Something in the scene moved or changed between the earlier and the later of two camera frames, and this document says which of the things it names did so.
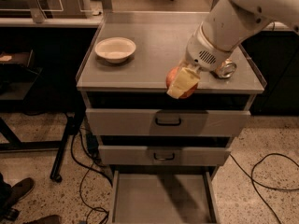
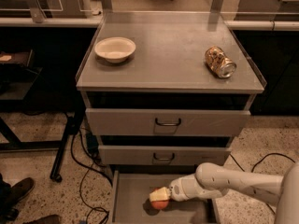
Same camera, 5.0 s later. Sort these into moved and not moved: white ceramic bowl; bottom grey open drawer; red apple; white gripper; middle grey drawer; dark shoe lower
Moved: red apple; white gripper
Not moved: dark shoe lower; bottom grey open drawer; middle grey drawer; white ceramic bowl
